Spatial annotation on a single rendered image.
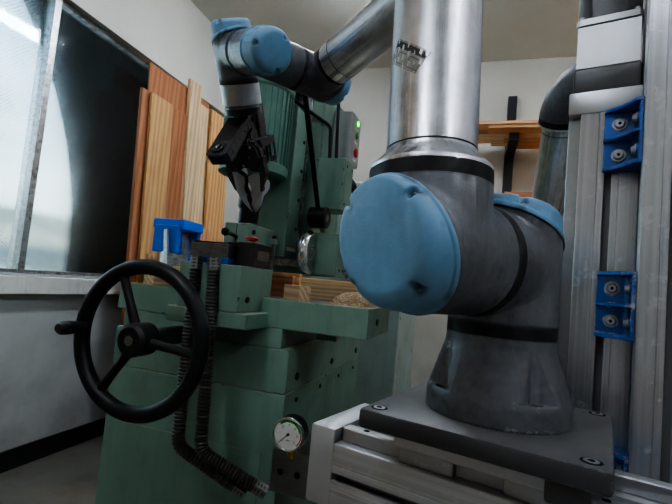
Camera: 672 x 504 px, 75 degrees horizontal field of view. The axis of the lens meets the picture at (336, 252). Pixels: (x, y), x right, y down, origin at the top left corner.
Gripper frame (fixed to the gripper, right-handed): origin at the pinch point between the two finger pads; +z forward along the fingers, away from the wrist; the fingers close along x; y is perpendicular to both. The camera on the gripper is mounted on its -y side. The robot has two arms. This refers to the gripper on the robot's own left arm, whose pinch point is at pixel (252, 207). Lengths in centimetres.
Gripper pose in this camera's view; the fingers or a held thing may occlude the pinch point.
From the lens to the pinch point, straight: 95.5
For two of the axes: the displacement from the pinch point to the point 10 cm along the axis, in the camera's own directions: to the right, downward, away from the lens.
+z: 0.6, 9.1, 4.2
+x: -9.4, -0.8, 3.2
